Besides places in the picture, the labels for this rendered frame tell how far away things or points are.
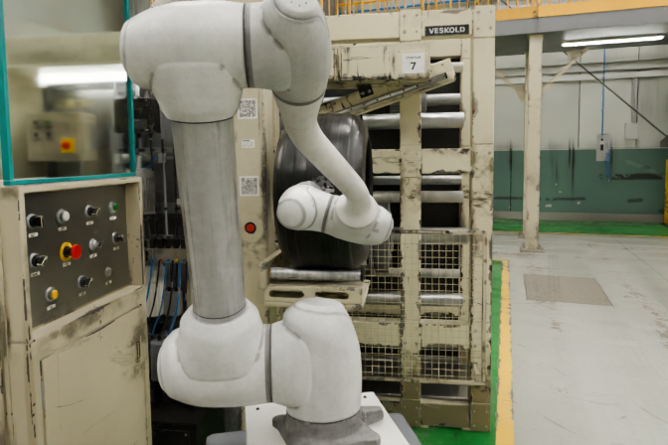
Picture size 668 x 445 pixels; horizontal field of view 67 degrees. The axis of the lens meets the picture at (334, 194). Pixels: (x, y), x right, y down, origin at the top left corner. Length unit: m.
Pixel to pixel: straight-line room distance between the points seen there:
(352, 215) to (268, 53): 0.53
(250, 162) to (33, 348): 0.94
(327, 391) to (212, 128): 0.54
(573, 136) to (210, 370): 10.46
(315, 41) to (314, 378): 0.61
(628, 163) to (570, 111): 1.46
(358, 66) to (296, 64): 1.35
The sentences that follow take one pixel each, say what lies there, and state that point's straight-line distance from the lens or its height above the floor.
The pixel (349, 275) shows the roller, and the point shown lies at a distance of 1.83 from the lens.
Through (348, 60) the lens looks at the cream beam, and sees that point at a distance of 2.16.
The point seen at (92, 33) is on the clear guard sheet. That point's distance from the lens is 1.71.
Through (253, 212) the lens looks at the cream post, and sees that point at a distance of 1.95.
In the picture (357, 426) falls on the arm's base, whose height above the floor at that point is 0.80.
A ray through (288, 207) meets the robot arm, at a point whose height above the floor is 1.21.
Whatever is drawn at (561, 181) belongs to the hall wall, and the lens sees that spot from 11.06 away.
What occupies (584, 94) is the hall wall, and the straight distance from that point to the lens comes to 11.22.
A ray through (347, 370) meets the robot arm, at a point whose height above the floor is 0.92.
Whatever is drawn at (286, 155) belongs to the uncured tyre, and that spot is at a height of 1.33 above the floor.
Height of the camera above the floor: 1.33
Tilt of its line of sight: 4 degrees down
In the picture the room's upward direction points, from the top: 1 degrees counter-clockwise
